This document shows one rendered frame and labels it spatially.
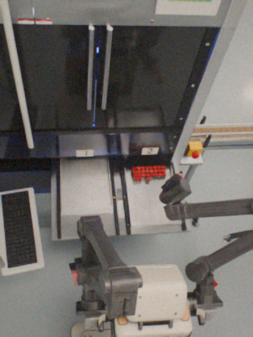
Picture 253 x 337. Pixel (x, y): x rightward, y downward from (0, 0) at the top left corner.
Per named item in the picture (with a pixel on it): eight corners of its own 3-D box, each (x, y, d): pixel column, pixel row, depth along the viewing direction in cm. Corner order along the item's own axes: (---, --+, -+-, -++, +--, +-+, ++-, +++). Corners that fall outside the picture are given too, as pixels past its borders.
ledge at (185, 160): (176, 145, 223) (176, 143, 222) (197, 144, 225) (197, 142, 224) (180, 165, 216) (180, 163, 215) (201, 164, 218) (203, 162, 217)
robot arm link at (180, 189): (168, 220, 149) (179, 216, 155) (190, 207, 142) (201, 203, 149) (154, 192, 152) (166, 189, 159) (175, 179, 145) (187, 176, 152)
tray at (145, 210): (124, 170, 208) (124, 167, 206) (170, 169, 212) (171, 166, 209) (130, 228, 191) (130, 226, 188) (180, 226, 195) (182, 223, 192)
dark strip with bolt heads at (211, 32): (165, 151, 203) (207, 26, 136) (172, 151, 204) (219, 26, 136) (165, 153, 203) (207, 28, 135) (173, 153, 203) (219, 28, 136)
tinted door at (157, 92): (93, 128, 180) (99, 22, 130) (182, 125, 187) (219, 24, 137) (93, 128, 180) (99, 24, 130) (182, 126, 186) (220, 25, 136)
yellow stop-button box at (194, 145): (184, 145, 212) (187, 138, 206) (196, 145, 213) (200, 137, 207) (186, 157, 208) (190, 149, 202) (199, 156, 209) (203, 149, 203)
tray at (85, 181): (60, 156, 209) (59, 152, 206) (107, 154, 213) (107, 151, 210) (61, 212, 192) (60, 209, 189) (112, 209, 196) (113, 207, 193)
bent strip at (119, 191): (115, 193, 201) (116, 188, 196) (121, 193, 201) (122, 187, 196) (118, 218, 193) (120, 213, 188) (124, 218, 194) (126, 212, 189)
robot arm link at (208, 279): (207, 290, 142) (213, 285, 146) (207, 264, 141) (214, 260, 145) (185, 284, 148) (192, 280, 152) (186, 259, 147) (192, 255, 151)
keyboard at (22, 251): (1, 195, 201) (0, 193, 199) (28, 191, 204) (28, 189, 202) (8, 268, 182) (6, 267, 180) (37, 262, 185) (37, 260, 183)
